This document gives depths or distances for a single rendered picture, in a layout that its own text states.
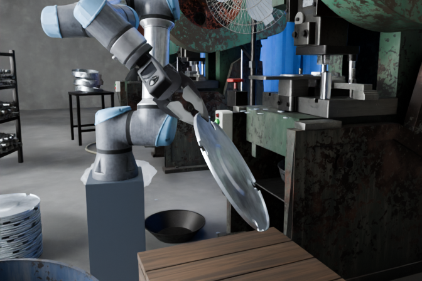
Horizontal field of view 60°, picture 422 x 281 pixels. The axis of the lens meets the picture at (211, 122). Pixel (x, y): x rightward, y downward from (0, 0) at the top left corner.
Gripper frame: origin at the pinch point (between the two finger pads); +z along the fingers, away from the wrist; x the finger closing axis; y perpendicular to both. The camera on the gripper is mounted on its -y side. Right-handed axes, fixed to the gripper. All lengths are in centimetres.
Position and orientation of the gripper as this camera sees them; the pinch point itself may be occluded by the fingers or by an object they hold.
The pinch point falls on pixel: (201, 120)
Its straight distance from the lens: 80.0
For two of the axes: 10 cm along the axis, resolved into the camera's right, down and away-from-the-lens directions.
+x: -7.1, 7.0, 0.9
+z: 7.0, 7.0, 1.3
